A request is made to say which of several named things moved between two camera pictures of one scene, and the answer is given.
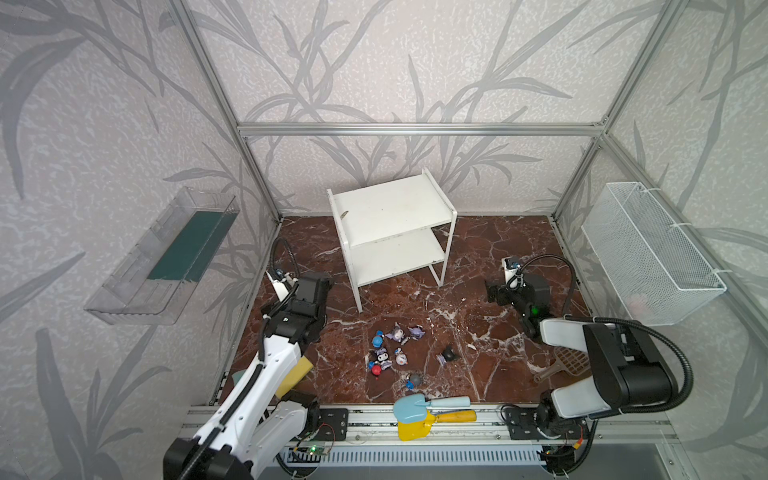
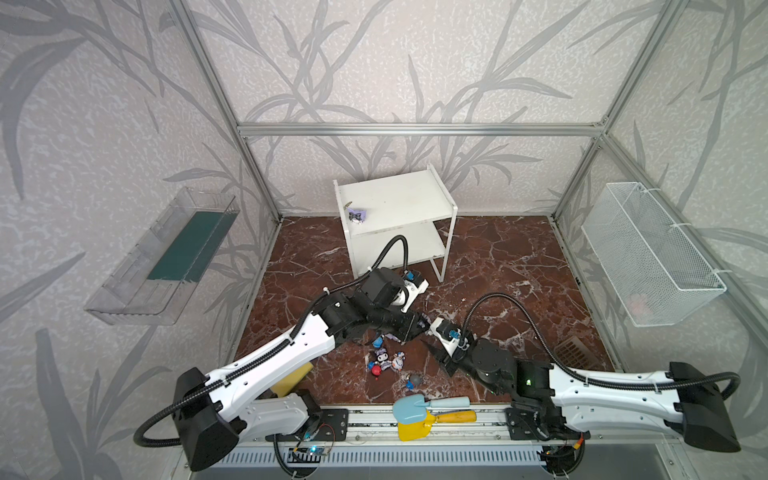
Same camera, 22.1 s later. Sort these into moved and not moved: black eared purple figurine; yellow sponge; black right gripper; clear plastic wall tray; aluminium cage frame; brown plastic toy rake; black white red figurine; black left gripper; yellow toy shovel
Moved: black eared purple figurine; black right gripper; black left gripper
Not moved: aluminium cage frame; black white red figurine; yellow sponge; brown plastic toy rake; clear plastic wall tray; yellow toy shovel
